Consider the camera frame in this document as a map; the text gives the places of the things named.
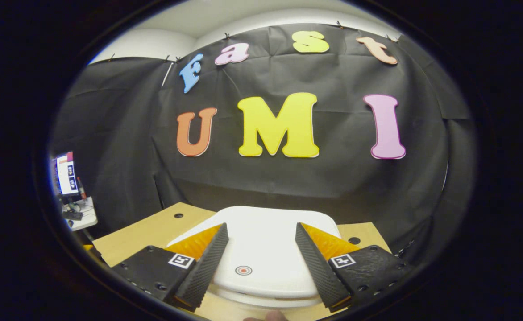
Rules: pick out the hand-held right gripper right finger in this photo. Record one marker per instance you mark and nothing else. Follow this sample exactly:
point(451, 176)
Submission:
point(317, 269)

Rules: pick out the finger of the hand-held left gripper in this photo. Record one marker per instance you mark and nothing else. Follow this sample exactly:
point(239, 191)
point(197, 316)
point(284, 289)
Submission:
point(88, 247)

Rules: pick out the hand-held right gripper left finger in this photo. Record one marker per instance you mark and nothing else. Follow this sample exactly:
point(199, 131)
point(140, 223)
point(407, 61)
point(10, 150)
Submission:
point(203, 272)

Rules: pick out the white desktop garbage bin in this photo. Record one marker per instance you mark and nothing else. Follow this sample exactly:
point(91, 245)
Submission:
point(261, 236)

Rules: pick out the wooden desktop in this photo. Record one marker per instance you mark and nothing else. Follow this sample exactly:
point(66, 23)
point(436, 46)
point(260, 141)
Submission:
point(154, 232)

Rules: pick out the white side table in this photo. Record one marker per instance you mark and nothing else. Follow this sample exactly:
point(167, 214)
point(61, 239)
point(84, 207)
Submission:
point(87, 214)

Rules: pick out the black keyboard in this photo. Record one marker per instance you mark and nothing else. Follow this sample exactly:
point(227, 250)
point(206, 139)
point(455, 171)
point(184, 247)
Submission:
point(72, 215)

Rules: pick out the red bottle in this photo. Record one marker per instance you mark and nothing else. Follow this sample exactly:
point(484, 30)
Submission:
point(81, 188)

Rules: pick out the computer monitor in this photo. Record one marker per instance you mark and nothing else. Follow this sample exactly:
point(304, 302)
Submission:
point(66, 174)

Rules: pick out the black backdrop cloth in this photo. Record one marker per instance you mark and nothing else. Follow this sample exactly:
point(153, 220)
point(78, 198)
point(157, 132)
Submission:
point(333, 80)

